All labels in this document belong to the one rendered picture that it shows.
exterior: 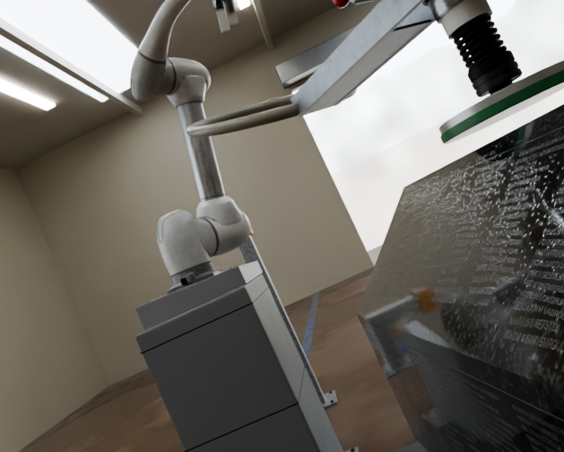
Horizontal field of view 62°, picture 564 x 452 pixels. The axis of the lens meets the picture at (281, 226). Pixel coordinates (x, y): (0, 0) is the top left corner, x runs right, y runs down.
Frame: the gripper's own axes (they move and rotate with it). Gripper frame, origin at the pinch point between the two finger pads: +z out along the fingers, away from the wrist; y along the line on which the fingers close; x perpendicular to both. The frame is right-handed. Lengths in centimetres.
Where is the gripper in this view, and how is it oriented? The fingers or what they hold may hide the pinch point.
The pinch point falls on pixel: (229, 24)
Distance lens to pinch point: 160.0
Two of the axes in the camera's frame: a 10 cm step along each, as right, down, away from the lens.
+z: 2.4, 9.2, 3.0
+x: 9.3, -3.1, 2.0
